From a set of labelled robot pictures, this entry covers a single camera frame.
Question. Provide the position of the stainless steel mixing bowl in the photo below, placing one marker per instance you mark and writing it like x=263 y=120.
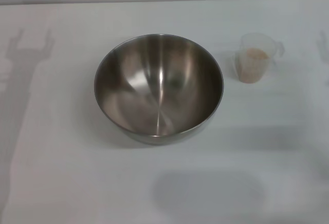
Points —
x=159 y=88

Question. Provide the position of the white uncooked rice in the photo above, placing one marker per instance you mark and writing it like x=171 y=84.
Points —
x=253 y=59

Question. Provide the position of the clear plastic measuring cup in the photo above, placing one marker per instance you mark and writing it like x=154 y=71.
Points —
x=275 y=45

